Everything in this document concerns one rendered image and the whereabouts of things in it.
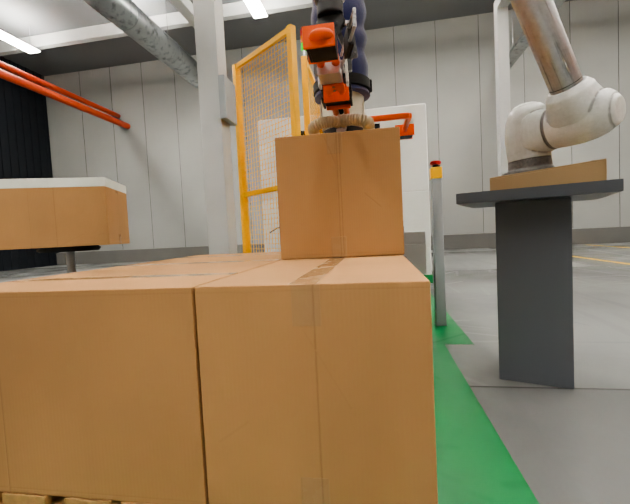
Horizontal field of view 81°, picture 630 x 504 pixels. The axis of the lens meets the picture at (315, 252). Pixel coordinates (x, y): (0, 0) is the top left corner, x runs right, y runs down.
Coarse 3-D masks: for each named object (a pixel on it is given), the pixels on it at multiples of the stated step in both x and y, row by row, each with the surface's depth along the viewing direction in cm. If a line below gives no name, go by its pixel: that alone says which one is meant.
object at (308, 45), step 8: (320, 24) 84; (328, 24) 83; (304, 32) 84; (304, 40) 84; (320, 40) 84; (328, 40) 83; (336, 40) 88; (304, 48) 84; (312, 48) 85; (320, 48) 85; (328, 48) 85; (336, 48) 87; (312, 56) 88; (320, 56) 89; (328, 56) 89; (336, 56) 89
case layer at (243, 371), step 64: (192, 256) 179; (256, 256) 150; (384, 256) 114; (0, 320) 71; (64, 320) 69; (128, 320) 66; (192, 320) 64; (256, 320) 62; (320, 320) 61; (384, 320) 59; (0, 384) 72; (64, 384) 70; (128, 384) 67; (192, 384) 65; (256, 384) 63; (320, 384) 61; (384, 384) 60; (0, 448) 73; (64, 448) 70; (128, 448) 68; (192, 448) 66; (256, 448) 64; (320, 448) 62; (384, 448) 60
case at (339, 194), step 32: (384, 128) 115; (288, 160) 120; (320, 160) 119; (352, 160) 117; (384, 160) 116; (288, 192) 121; (320, 192) 119; (352, 192) 118; (384, 192) 116; (288, 224) 121; (320, 224) 120; (352, 224) 118; (384, 224) 117; (288, 256) 122; (320, 256) 120; (352, 256) 119
